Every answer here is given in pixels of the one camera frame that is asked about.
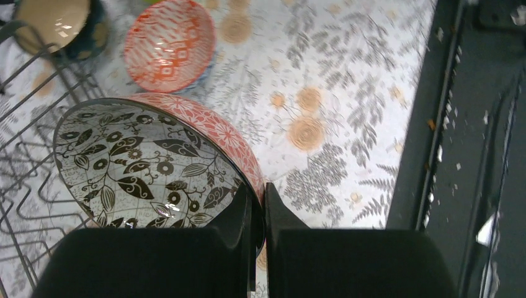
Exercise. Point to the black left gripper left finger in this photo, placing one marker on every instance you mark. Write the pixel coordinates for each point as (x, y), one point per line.
(212, 261)

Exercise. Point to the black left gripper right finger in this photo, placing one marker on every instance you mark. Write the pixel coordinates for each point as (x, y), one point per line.
(314, 262)

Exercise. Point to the pink patterned bowl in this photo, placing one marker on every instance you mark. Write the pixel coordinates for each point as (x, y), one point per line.
(153, 160)

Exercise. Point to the black wire dish rack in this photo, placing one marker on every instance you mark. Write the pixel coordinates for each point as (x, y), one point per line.
(36, 210)

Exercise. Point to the blue white patterned bowl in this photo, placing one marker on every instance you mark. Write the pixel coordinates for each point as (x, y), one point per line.
(171, 47)

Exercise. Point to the dark teal bowl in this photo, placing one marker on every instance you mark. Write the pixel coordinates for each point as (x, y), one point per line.
(78, 27)

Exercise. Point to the yellow-green bowl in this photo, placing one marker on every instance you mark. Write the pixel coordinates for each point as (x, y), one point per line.
(151, 1)

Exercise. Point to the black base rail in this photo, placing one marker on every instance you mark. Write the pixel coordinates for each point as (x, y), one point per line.
(462, 175)

